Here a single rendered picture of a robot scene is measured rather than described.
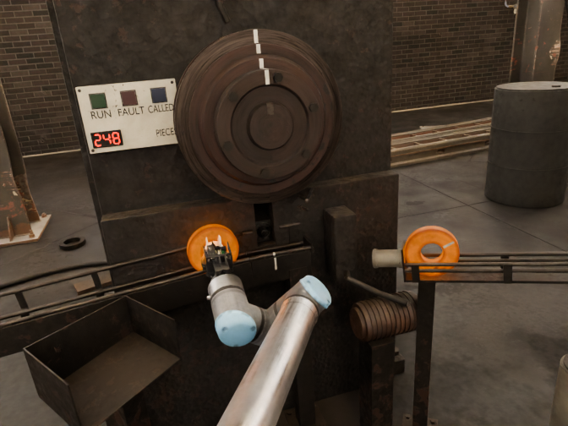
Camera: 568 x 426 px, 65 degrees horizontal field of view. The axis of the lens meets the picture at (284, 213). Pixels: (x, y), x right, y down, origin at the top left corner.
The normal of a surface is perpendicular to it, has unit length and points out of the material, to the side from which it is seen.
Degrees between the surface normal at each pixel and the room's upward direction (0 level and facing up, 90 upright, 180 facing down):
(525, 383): 0
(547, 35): 90
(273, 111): 90
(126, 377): 5
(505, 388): 0
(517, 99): 90
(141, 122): 90
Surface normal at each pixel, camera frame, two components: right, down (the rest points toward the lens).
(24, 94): 0.29, 0.33
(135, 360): -0.12, -0.90
